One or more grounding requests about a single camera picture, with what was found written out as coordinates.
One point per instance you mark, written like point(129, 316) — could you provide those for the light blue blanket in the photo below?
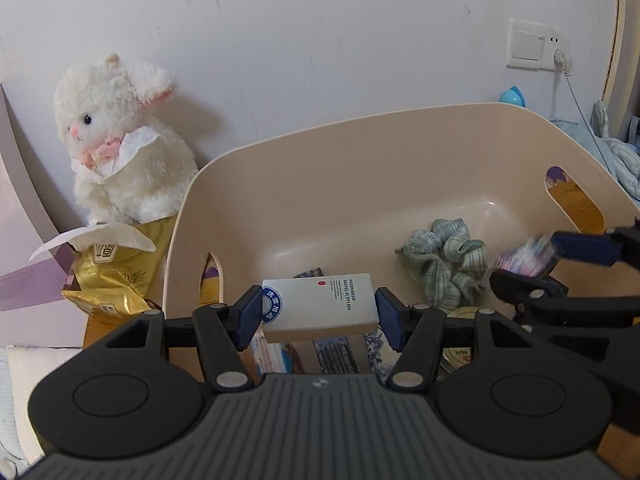
point(616, 156)

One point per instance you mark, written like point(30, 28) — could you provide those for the blue small toy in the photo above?
point(513, 96)

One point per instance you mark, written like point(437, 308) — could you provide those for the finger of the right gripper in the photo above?
point(512, 288)
point(616, 245)

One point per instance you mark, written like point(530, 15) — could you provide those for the white wall socket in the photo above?
point(536, 46)

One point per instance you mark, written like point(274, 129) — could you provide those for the pink cartoon small box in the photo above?
point(534, 259)

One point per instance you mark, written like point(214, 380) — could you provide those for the gold tissue pack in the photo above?
point(118, 268)

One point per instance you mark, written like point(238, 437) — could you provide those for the beige plastic storage basket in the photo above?
point(344, 197)

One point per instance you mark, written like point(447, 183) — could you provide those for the blue cartoon tissue pack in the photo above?
point(270, 358)

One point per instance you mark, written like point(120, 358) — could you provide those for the pink purple headboard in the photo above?
point(33, 311)

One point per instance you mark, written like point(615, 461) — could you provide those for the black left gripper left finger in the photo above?
point(146, 384)

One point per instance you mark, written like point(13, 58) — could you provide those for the white plush bunny toy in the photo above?
point(128, 165)

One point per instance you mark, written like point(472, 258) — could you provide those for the green plaid scrunchie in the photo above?
point(448, 264)

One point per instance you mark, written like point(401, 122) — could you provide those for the white shelf frame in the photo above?
point(621, 90)

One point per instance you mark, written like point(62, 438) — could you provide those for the long dark blue box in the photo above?
point(333, 355)

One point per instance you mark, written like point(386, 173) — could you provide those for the white small box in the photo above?
point(299, 309)

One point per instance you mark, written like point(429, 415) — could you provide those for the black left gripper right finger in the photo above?
point(492, 383)

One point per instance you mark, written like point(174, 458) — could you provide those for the blue white porcelain-pattern box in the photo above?
point(381, 357)

